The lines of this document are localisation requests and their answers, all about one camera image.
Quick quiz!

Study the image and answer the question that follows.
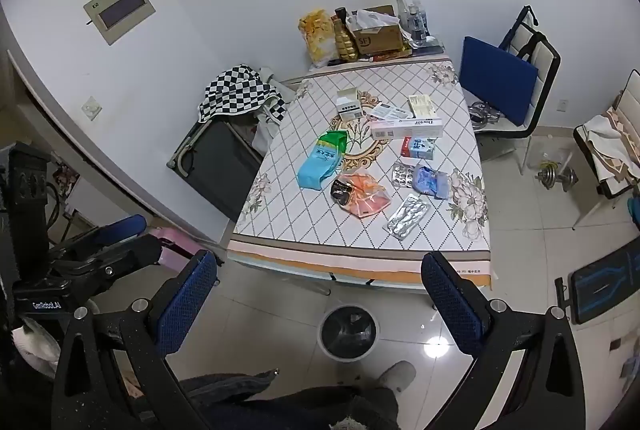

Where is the yellow snack bag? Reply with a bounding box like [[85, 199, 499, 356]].
[[298, 9, 336, 65]]

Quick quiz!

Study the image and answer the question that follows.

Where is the long white pink box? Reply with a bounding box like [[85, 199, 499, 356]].
[[369, 117, 444, 141]]

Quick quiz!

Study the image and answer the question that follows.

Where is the grey fluffy slipper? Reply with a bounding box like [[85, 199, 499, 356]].
[[377, 360, 417, 393]]

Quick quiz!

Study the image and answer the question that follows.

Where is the red blue small box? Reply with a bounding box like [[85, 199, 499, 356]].
[[400, 136, 437, 161]]

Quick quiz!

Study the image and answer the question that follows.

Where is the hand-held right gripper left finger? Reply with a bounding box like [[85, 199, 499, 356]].
[[51, 250, 219, 430]]

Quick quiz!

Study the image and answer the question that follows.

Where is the orange plastic packet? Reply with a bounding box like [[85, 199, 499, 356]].
[[331, 172, 391, 217]]

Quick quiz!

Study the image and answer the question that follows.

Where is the blue cushion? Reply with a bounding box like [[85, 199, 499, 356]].
[[459, 36, 539, 128]]

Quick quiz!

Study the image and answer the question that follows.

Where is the large silver blister pack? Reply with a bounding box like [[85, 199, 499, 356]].
[[385, 193, 432, 241]]

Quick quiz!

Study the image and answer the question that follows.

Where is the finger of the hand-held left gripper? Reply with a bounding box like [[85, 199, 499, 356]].
[[47, 214, 149, 261], [50, 235, 164, 283]]

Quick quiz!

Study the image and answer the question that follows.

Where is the white black chair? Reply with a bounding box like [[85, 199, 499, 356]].
[[460, 5, 562, 176]]

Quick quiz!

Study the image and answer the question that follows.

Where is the checkered black white cloth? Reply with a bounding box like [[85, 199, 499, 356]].
[[198, 65, 288, 123]]

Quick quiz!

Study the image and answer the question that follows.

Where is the blue plastic packet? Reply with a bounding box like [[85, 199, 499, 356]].
[[412, 164, 453, 200]]

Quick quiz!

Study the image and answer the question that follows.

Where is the metal dumbbell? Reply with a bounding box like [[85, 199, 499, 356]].
[[537, 162, 580, 192]]

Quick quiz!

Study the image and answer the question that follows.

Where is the small white black box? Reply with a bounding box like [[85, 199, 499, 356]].
[[336, 89, 366, 121]]

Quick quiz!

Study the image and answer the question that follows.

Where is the black blue board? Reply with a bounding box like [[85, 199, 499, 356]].
[[555, 247, 640, 326]]

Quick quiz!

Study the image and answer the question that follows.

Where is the wall electrical panel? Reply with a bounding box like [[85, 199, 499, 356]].
[[82, 0, 157, 46]]

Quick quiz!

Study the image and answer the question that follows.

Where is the dark folding cot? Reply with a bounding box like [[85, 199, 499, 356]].
[[166, 117, 264, 223]]

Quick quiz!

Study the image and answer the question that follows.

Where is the green blue tissue packet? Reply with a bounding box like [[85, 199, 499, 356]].
[[297, 130, 349, 191]]

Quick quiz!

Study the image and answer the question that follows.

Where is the clear water bottle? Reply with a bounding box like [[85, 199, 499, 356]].
[[406, 0, 429, 42]]

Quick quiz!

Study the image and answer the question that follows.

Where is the cardboard box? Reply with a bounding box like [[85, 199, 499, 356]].
[[350, 5, 406, 56]]

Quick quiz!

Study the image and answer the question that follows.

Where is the pale yellow box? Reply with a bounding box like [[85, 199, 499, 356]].
[[407, 94, 437, 118]]

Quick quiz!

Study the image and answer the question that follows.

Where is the gold bottle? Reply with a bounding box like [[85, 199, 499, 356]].
[[334, 7, 361, 62]]

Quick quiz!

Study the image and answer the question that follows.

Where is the white printed leaflet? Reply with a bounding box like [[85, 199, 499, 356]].
[[367, 104, 415, 122]]

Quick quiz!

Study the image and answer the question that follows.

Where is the pink suitcase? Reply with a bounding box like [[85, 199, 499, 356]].
[[150, 230, 202, 261]]

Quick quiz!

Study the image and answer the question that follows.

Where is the white round trash bin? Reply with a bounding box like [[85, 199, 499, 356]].
[[319, 305, 379, 359]]

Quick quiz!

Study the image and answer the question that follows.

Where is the table with patterned cloth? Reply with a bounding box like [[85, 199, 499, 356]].
[[227, 55, 493, 292]]

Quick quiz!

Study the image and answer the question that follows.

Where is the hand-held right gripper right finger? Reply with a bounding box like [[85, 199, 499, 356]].
[[421, 251, 597, 430]]

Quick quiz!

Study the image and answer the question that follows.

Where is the chair with patterned cloth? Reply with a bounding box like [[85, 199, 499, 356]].
[[572, 70, 640, 231]]

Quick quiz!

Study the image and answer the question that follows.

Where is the white plastic bag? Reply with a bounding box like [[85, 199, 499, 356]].
[[345, 10, 401, 35]]

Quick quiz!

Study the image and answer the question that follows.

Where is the small silver blister pack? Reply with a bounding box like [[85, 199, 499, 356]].
[[391, 162, 418, 188]]

